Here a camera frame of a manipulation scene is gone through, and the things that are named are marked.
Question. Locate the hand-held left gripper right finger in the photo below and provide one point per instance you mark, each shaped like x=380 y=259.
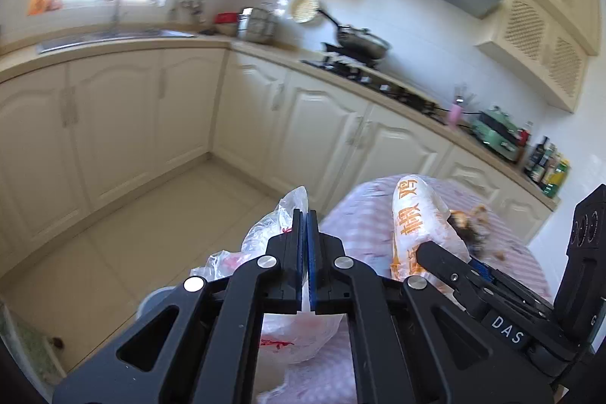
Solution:
x=312 y=262

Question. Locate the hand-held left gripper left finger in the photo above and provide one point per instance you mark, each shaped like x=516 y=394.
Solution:
x=297 y=252

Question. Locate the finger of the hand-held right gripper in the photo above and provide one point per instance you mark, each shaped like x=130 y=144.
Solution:
x=445 y=269
x=516 y=293

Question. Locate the orange printed paper bag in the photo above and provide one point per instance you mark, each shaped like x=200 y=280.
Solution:
x=412 y=214

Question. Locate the translucent white plastic bag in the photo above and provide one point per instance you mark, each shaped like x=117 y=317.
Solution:
x=289 y=330

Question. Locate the brown food scraps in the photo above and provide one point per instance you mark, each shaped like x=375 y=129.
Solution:
x=473 y=236

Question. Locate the pink checked tablecloth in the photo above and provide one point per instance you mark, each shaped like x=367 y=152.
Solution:
x=360 y=214

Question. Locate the green bottle yellow label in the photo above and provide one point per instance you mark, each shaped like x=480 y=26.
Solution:
x=559 y=179

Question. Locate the dark sauce bottle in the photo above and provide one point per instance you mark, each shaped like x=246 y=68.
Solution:
x=537 y=160
x=549 y=167

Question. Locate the green electric grill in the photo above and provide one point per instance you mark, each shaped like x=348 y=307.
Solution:
x=494 y=134

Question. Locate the pink utensil holder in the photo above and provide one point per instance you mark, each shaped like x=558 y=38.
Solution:
x=456 y=115

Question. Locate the black gas stove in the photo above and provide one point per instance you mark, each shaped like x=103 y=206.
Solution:
x=378 y=84

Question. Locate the beige kitchen countertop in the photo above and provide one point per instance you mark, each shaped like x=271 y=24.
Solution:
x=274 y=51

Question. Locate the cream base kitchen cabinets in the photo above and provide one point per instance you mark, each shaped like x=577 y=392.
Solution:
x=118 y=124

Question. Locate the wok with lid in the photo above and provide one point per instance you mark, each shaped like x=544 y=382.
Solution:
x=362 y=42

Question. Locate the steel steamer pot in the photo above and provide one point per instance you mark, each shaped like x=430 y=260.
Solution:
x=258 y=25

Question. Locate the red container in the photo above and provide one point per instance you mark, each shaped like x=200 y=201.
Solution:
x=226 y=24

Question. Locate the green patterned mat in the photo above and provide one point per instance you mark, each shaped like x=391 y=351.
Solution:
x=23 y=337

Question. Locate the steel sink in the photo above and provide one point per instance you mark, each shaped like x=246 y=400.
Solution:
x=94 y=40

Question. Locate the metal faucet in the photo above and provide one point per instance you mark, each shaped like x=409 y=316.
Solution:
x=115 y=13

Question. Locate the cream lattice wall cabinet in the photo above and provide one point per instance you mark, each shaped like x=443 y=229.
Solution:
x=530 y=30

